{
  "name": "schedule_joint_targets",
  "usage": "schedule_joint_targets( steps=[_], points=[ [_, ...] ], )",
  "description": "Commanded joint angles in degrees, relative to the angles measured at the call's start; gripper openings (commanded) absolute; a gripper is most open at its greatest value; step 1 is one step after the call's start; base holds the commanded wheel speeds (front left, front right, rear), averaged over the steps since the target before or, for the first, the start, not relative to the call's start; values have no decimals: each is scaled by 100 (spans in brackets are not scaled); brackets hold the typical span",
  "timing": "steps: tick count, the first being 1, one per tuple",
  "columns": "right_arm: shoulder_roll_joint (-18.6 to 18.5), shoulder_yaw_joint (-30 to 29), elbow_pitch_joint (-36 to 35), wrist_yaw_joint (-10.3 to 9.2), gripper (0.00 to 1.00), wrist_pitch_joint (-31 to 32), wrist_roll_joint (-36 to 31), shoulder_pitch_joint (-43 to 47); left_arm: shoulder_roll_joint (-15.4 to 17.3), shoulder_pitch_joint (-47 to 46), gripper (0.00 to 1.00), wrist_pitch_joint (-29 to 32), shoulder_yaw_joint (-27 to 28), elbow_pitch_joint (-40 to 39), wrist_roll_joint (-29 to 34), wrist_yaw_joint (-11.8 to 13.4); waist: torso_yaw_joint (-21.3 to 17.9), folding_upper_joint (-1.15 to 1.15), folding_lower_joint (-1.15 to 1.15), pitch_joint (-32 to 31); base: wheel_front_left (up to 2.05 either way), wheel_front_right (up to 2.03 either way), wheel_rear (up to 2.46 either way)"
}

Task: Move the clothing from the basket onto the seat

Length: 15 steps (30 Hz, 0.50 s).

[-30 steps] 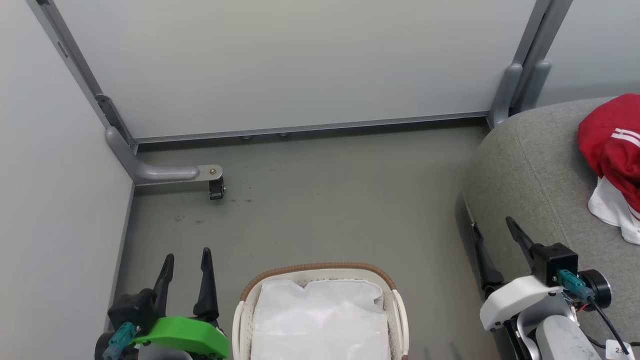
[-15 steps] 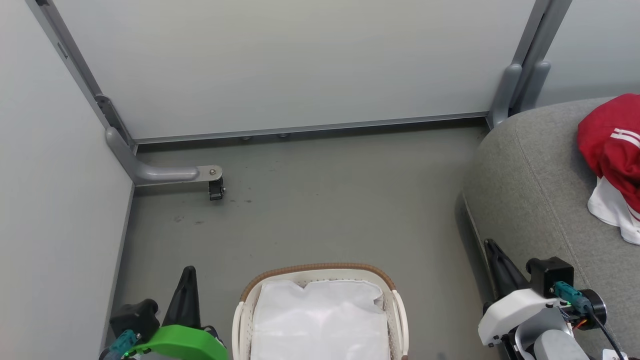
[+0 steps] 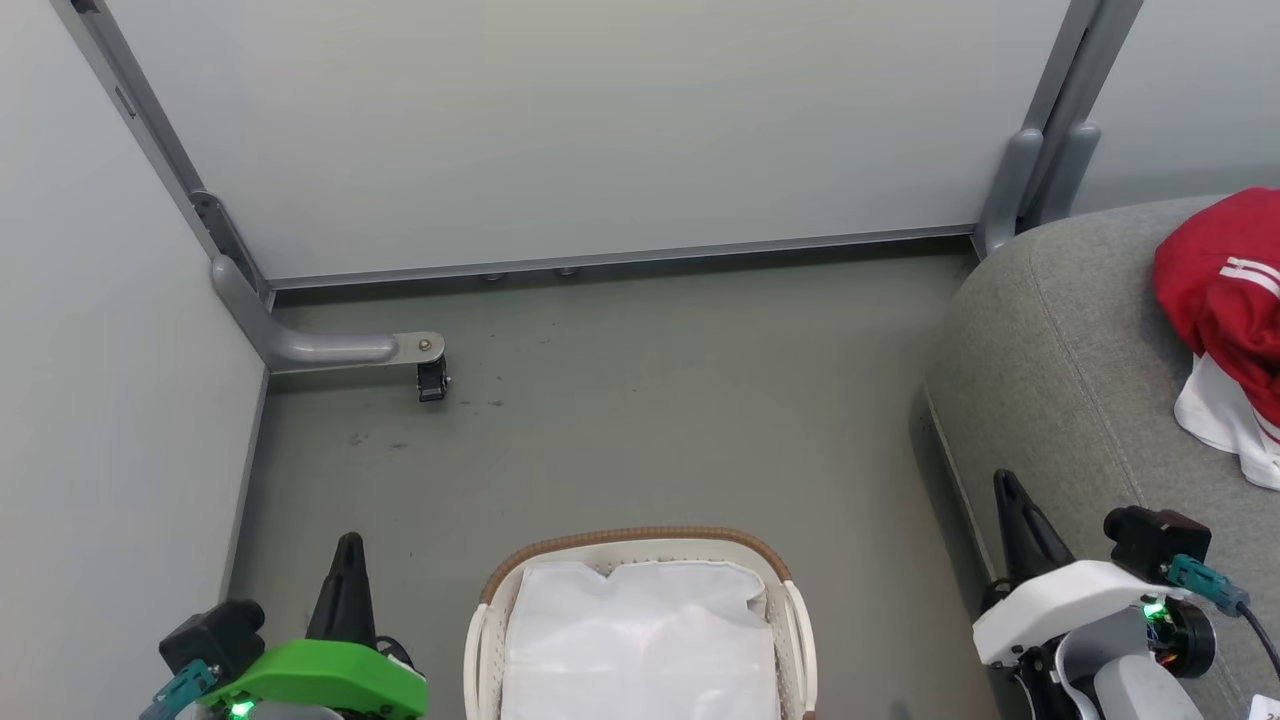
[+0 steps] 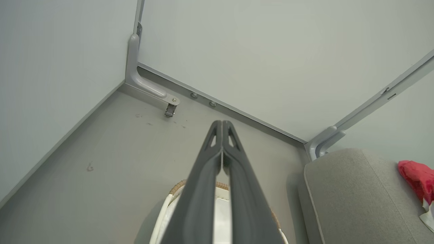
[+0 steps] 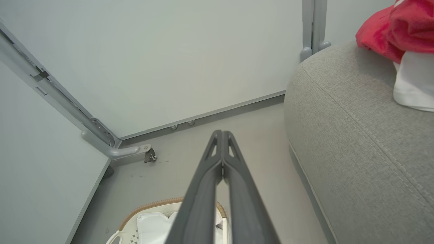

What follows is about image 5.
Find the white laundry basket brown rim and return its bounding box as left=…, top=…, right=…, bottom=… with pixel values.
left=105, top=197, right=228, bottom=244

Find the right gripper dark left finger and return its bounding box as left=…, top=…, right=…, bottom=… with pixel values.
left=165, top=130, right=223, bottom=244

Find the red and white garment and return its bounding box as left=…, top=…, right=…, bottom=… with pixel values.
left=355, top=5, right=434, bottom=113

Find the grey partition bottom rail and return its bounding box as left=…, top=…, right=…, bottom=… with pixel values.
left=119, top=89, right=287, bottom=142

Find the grey fabric sofa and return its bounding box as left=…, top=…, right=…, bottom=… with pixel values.
left=284, top=40, right=434, bottom=244

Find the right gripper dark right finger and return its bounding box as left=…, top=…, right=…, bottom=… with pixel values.
left=223, top=130, right=280, bottom=244

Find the grey partition post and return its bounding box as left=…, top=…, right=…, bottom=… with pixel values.
left=300, top=0, right=332, bottom=63
left=0, top=20, right=152, bottom=167

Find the small partition caster wheel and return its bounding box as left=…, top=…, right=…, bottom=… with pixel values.
left=143, top=146, right=157, bottom=164

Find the plain red garment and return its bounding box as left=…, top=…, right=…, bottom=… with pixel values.
left=389, top=0, right=434, bottom=54

